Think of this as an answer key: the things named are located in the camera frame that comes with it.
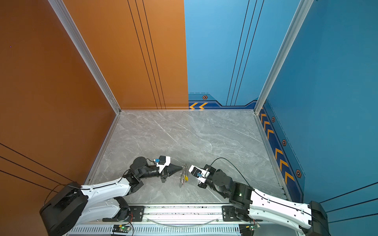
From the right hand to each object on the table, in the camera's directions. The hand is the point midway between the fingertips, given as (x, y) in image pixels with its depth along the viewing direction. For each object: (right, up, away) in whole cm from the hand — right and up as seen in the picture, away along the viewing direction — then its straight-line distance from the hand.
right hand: (193, 166), depth 71 cm
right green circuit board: (+26, -30, -1) cm, 40 cm away
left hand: (-6, -1, 0) cm, 6 cm away
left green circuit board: (-35, -30, 0) cm, 46 cm away
